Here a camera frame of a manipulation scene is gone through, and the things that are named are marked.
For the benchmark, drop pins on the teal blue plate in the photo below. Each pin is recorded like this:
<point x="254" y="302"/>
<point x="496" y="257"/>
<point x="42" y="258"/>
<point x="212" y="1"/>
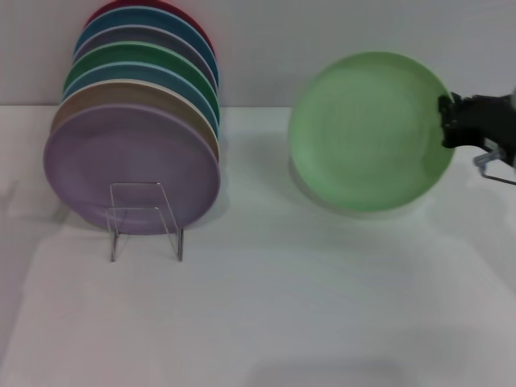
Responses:
<point x="137" y="17"/>

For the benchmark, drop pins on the red plate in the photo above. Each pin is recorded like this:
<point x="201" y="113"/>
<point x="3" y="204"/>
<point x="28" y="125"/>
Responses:
<point x="121" y="3"/>

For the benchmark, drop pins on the lilac plate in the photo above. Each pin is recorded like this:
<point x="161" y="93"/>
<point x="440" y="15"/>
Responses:
<point x="121" y="157"/>

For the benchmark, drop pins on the light blue plate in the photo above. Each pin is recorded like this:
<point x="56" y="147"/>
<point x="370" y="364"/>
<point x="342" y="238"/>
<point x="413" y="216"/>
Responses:
<point x="121" y="71"/>

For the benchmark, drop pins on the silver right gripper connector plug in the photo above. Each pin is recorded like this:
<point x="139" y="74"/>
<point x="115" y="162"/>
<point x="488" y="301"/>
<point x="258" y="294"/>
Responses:
<point x="489" y="156"/>

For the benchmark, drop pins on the beige plate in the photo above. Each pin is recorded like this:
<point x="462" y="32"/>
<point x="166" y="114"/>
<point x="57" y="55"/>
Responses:
<point x="121" y="93"/>

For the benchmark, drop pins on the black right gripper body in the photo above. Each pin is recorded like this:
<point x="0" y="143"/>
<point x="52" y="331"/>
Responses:
<point x="488" y="121"/>

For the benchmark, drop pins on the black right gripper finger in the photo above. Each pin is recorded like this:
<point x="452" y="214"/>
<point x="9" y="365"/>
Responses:
<point x="446" y="121"/>

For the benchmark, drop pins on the dark green plate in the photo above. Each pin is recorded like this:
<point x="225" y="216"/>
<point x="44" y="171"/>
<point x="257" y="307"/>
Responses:
<point x="129" y="53"/>

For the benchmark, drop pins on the grey purple plate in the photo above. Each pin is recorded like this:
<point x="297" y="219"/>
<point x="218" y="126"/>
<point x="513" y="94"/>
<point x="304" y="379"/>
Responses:
<point x="133" y="34"/>

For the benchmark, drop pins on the light green plate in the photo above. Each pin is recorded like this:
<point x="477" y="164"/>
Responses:
<point x="367" y="133"/>

